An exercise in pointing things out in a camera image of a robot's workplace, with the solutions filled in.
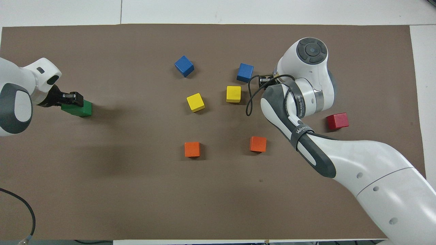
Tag blue wooden cube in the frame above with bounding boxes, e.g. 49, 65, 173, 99
174, 55, 195, 78
236, 63, 254, 84

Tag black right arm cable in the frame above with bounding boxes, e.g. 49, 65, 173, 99
246, 74, 296, 117

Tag yellow wooden cube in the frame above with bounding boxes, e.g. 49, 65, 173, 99
186, 93, 206, 113
226, 85, 242, 103

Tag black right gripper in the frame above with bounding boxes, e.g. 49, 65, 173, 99
259, 72, 281, 88

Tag green wooden cube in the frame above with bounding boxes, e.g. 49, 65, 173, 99
79, 101, 93, 118
61, 99, 85, 115

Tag orange wooden cube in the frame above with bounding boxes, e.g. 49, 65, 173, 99
184, 142, 201, 158
249, 136, 267, 153

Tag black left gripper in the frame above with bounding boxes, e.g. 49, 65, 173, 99
36, 84, 84, 109

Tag red wooden cube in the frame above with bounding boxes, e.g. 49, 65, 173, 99
326, 113, 349, 130

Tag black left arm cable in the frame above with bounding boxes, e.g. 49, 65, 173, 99
0, 188, 36, 245

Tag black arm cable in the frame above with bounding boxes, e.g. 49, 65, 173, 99
246, 74, 296, 117
0, 188, 36, 245

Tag brown table mat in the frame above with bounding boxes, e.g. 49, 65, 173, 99
0, 23, 433, 240

